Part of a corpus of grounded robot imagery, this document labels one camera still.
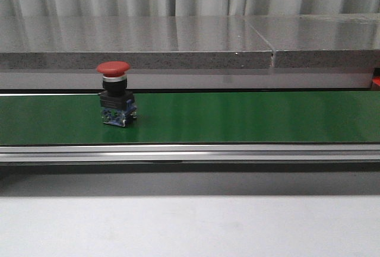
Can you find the grey stone countertop slab right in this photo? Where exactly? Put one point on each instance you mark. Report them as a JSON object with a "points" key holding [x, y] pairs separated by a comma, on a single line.
{"points": [[345, 42]]}

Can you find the grey stone countertop slab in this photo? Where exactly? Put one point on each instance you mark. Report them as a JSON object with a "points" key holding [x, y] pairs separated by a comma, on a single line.
{"points": [[79, 43], [345, 42]]}

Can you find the green conveyor belt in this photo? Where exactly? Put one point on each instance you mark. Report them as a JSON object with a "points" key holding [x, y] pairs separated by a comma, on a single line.
{"points": [[292, 116]]}

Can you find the grey stone countertop slab left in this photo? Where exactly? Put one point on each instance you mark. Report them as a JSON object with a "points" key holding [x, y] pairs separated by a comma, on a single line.
{"points": [[79, 43]]}

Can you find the red plastic tray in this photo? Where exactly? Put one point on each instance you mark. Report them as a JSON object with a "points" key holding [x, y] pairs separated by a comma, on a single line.
{"points": [[375, 86]]}

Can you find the aluminium conveyor side rail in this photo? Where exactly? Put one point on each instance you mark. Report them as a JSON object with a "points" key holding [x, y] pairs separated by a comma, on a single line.
{"points": [[190, 153]]}

